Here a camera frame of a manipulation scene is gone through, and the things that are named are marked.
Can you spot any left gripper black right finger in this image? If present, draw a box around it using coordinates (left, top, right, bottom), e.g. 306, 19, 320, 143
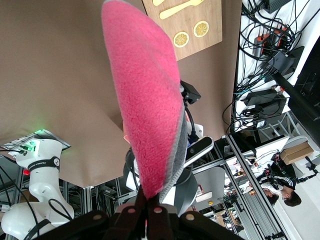
146, 199, 247, 240

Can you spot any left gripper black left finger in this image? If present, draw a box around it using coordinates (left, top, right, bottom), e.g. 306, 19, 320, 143
44, 187, 148, 240

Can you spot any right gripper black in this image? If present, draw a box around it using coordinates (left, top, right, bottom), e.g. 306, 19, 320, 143
179, 79, 205, 148

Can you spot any pink and grey cloth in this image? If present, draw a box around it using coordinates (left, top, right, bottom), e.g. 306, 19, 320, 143
100, 0, 189, 204

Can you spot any black power brick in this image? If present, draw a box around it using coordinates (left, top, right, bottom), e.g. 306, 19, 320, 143
243, 89, 287, 113

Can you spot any pink plastic bin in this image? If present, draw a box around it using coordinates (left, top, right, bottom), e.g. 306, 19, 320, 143
121, 119, 132, 145

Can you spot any bamboo cutting board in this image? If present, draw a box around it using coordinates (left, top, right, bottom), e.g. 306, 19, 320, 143
141, 0, 223, 62

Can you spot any orange and black device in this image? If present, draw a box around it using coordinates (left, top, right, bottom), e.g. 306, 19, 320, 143
271, 26, 289, 44
252, 33, 271, 57

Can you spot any black monitor stand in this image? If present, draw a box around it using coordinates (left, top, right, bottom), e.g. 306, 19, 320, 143
271, 72, 320, 122

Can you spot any person in black jacket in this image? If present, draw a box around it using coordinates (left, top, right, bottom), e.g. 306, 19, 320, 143
272, 173, 304, 208

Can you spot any cardboard box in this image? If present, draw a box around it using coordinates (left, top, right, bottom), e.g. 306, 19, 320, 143
279, 141, 315, 166

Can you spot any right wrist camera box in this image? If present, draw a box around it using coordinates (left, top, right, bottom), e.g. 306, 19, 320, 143
184, 136, 215, 166

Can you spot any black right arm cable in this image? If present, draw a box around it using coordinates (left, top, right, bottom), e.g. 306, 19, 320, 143
0, 164, 76, 240

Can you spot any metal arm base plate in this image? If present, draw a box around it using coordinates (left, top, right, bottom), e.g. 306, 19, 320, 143
0, 128, 71, 157

